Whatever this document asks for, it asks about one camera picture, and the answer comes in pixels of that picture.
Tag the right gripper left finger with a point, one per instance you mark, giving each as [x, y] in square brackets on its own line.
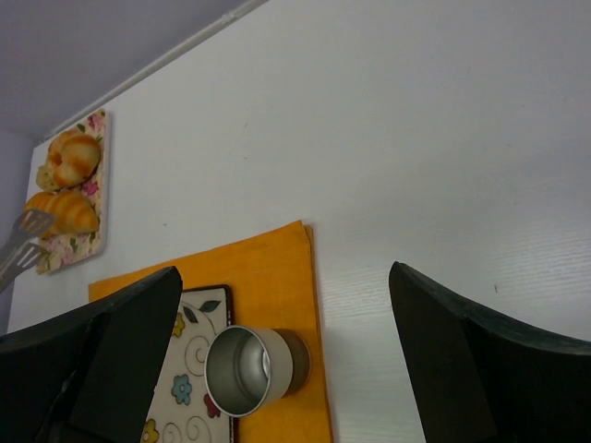
[89, 375]

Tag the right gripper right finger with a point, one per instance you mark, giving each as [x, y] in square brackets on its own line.
[480, 376]

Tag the metal serving tongs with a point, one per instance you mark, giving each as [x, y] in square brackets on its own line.
[20, 253]

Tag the striped croissant bread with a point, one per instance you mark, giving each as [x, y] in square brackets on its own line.
[72, 212]

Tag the floral bread tray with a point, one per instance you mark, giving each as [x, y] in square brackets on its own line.
[66, 250]

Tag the herb flat bread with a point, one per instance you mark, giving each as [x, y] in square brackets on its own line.
[45, 179]

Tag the round twisted bread roll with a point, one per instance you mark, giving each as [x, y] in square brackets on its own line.
[74, 156]

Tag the square floral ceramic plate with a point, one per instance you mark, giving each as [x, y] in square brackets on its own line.
[181, 408]

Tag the small metal cup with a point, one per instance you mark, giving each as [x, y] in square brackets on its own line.
[248, 368]

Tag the orange placemat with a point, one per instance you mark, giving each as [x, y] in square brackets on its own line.
[272, 278]

